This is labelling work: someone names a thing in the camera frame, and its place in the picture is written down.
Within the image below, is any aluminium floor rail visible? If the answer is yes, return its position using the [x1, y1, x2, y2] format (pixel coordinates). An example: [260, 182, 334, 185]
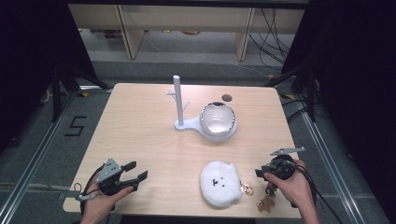
[0, 91, 78, 224]
[293, 98, 366, 224]

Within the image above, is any black curtain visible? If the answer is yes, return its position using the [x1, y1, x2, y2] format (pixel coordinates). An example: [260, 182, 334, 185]
[280, 0, 396, 222]
[0, 0, 98, 155]

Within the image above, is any keychain with brown charm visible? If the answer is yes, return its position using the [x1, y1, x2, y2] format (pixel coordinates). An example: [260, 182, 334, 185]
[255, 182, 277, 215]

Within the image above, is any beige wooden desk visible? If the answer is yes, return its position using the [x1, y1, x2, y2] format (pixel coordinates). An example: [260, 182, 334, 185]
[67, 3, 307, 62]

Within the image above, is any person's right hand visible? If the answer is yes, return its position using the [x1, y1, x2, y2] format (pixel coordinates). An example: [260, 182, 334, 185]
[263, 158, 316, 214]

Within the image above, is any grey plug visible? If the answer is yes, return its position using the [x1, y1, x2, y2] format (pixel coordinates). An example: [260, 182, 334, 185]
[73, 182, 98, 203]

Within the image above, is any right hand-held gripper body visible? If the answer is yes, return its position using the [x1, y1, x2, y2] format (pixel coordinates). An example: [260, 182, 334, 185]
[262, 146, 306, 181]

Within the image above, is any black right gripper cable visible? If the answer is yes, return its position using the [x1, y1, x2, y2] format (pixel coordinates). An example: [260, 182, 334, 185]
[288, 160, 345, 224]

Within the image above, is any person's left hand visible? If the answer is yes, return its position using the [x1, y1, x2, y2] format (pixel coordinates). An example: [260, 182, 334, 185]
[81, 185, 135, 219]

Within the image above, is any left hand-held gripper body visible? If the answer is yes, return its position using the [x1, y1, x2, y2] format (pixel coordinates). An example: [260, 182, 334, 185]
[95, 158, 139, 197]

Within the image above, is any white fluffy pouch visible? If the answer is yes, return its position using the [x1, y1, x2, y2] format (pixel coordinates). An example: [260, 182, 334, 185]
[199, 160, 255, 209]

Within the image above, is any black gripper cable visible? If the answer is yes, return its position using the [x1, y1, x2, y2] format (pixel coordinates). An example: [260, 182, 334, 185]
[78, 164, 106, 217]
[288, 160, 345, 224]

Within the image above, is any black metal stand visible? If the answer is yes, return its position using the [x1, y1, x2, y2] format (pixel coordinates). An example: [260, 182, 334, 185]
[49, 62, 114, 123]
[264, 63, 319, 123]

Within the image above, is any bundle of black cables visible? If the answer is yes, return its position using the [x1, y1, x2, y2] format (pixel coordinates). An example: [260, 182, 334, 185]
[247, 7, 297, 70]

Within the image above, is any white hook stand with tray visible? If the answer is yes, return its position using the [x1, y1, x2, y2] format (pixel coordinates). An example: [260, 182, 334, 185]
[165, 75, 238, 143]

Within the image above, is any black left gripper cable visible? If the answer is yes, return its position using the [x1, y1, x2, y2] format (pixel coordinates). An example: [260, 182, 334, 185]
[78, 164, 106, 217]

